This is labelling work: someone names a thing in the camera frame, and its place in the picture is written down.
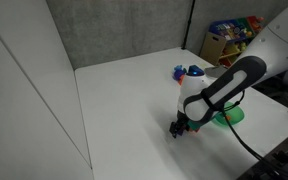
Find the pile of colourful toys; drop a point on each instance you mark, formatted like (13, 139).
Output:
(178, 73)

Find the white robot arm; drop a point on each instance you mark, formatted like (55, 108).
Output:
(266, 56)

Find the black perforated base board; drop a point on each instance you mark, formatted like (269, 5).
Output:
(278, 156)

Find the blocks inside green bowl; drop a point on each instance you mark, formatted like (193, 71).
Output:
(228, 117)

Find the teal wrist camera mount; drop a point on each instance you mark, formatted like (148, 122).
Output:
(193, 124)

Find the cardboard box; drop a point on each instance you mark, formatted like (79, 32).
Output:
(212, 48)

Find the orange red block cluster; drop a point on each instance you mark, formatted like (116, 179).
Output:
(193, 130)

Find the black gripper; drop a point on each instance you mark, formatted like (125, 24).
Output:
(180, 124)

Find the green plastic bowl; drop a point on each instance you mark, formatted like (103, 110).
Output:
(236, 113)

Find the colourful toy storage shelf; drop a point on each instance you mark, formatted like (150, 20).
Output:
(238, 34)

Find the black tripod pole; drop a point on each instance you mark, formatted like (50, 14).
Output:
(183, 46)

